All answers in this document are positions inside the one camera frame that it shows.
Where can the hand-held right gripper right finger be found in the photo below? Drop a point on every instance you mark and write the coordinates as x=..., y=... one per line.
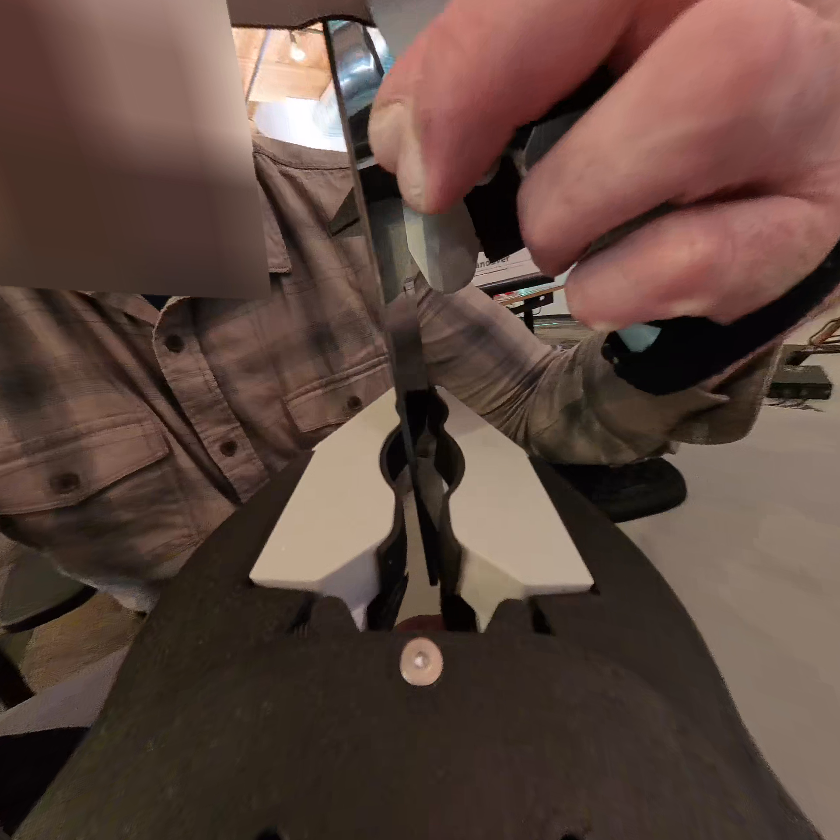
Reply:
x=519, y=525

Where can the person's left hand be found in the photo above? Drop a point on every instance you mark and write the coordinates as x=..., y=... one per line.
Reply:
x=683, y=131

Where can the thin black plastic strip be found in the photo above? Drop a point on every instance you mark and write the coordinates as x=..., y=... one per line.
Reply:
x=410, y=381

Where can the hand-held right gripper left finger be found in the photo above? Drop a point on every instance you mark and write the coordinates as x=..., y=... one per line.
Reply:
x=322, y=525

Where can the framed tag poster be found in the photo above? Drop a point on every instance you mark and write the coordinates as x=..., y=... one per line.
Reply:
x=505, y=269

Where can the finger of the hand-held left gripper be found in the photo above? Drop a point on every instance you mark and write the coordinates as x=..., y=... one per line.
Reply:
x=444, y=250

